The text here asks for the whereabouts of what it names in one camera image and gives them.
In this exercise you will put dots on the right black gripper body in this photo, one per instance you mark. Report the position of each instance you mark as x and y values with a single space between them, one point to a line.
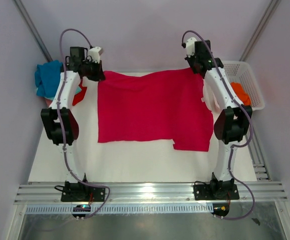
192 61

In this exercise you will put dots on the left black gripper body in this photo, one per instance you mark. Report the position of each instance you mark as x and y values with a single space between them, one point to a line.
92 70

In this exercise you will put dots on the magenta t shirt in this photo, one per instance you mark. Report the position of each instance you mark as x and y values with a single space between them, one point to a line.
164 105

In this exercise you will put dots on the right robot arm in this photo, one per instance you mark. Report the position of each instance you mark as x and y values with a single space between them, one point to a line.
229 128

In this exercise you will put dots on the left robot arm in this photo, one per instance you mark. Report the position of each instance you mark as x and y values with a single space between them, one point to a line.
62 128

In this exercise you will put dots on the teal folded t shirt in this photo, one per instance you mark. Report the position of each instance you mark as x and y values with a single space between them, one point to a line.
79 88

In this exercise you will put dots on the red folded t shirt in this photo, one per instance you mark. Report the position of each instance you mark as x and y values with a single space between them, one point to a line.
79 97

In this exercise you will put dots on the white plastic basket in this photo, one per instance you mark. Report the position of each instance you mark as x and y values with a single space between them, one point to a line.
240 72

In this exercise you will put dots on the blue folded t shirt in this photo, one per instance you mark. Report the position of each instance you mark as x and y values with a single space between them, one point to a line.
47 79

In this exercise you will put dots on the pink folded t shirt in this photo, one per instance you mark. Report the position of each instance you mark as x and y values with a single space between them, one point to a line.
48 102

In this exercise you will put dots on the orange t shirt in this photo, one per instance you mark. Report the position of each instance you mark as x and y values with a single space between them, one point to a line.
240 92

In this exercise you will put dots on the left black controller board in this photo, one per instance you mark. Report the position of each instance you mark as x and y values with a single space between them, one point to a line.
81 210

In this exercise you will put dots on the black controller board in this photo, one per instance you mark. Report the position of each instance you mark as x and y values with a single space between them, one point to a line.
81 210
220 209

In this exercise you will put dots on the right black controller board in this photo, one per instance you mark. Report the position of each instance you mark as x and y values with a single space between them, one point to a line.
220 209

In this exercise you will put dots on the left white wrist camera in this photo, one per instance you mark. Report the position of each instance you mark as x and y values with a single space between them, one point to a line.
95 54

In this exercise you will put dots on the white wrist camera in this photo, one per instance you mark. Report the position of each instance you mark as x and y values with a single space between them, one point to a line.
95 54
189 46

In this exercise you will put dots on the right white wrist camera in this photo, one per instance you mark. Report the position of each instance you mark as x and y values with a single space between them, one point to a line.
189 46

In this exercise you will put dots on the left corner aluminium post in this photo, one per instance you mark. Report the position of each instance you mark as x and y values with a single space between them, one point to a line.
32 29

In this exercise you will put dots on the corner aluminium post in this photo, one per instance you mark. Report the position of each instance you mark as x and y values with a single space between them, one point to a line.
260 28
32 29

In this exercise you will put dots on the right corner aluminium post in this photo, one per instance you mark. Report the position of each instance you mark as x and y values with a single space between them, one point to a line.
260 28

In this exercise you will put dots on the right side aluminium rail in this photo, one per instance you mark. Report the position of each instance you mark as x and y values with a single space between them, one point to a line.
258 159

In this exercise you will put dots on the aluminium rail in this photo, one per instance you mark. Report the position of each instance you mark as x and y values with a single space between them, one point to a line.
258 159
166 192

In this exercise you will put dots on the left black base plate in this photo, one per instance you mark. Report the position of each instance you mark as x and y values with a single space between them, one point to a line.
83 194

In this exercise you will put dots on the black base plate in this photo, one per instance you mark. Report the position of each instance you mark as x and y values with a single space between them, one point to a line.
83 194
203 191

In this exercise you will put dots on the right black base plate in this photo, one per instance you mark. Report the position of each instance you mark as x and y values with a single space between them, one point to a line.
203 191

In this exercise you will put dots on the aluminium front rail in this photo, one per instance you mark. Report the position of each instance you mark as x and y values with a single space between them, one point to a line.
166 192

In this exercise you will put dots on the slotted grey cable duct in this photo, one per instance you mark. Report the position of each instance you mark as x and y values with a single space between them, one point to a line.
125 209

